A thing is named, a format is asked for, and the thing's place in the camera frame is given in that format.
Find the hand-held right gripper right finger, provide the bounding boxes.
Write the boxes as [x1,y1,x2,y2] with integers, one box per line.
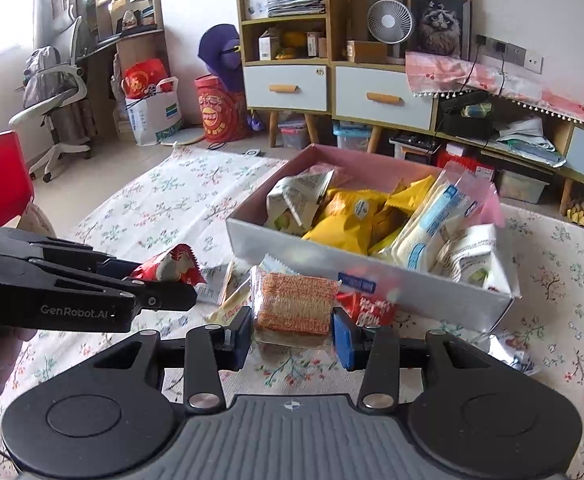
[331,306,510,413]

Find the small white carton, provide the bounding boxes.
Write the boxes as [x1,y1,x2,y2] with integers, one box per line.
[258,30,280,61]

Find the purple plush toy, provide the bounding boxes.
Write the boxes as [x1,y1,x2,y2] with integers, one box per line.
[197,24,263,133]

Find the red gift bag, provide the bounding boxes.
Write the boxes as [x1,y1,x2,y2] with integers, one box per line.
[122,58,170,101]

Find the white shopping bag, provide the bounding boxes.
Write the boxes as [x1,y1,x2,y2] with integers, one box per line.
[126,76,184,147]

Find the grey curtain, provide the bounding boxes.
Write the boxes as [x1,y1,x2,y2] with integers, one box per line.
[32,0,98,56]

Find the pink cardboard box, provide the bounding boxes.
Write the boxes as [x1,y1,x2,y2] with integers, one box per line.
[224,143,515,333]

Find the small white desk fan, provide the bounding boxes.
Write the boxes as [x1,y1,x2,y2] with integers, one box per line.
[367,0,417,61]

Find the white bread packet blue label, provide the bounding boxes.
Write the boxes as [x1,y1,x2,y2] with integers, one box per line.
[389,170,478,271]

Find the blue lid storage bin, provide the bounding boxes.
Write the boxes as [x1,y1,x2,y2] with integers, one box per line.
[333,121,373,152]

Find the pink checked cloth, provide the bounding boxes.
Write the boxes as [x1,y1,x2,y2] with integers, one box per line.
[404,51,584,133]

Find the pale green cake packet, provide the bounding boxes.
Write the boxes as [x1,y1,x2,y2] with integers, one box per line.
[264,167,335,233]
[432,224,515,295]

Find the framed cat picture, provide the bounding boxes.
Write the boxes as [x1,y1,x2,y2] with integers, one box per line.
[402,0,473,61]

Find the wooden desk with shelves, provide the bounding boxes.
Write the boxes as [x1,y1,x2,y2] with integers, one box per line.
[79,0,165,131]

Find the stack of papers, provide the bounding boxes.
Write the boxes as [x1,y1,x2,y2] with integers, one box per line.
[264,0,327,18]

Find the red cylindrical gift box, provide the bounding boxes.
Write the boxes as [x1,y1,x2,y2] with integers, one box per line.
[194,74,250,143]

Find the red storage box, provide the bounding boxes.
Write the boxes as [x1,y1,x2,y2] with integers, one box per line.
[444,142,495,181]

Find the red snack packet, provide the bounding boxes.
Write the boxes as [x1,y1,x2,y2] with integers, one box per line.
[337,290,398,328]
[129,243,208,287]

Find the clear plastic storage bin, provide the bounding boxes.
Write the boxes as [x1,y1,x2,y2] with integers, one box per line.
[278,120,309,150]
[497,169,548,204]

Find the pile of papers and bags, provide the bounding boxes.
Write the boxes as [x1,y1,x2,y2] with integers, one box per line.
[492,117,568,168]

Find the brown cardboard box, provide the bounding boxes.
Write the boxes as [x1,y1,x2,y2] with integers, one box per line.
[346,40,389,63]

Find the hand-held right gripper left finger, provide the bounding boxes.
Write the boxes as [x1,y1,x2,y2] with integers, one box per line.
[74,305,254,413]

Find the black box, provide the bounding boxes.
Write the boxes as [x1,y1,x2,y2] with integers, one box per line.
[437,91,495,138]

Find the wall power sockets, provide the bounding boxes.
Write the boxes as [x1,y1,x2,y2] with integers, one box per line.
[474,34,544,75]

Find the white snack wrapper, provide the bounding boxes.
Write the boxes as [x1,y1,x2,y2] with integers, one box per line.
[194,260,235,306]

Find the low wooden drawer cabinet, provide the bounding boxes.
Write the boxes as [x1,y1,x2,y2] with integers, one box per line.
[331,60,584,216]

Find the white grey office chair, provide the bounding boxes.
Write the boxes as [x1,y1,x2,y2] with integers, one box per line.
[9,15,93,183]

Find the clear cracker packet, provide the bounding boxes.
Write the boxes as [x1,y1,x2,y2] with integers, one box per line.
[248,265,342,350]

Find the tall wooden shelf cabinet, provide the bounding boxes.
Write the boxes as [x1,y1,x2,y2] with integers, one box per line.
[234,0,349,148]

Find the orange white snack packet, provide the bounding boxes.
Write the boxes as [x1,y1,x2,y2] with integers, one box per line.
[206,277,253,328]

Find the yellow snack packet blue label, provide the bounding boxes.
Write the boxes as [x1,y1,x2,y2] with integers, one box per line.
[303,187,389,256]

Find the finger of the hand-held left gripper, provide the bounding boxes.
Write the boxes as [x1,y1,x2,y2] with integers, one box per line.
[37,241,145,282]
[72,281,198,314]

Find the clear pink topped packet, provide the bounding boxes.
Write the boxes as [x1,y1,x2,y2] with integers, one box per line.
[444,160,505,228]

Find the crumpled silver wrapper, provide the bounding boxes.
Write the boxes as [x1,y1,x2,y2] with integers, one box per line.
[487,334,543,376]

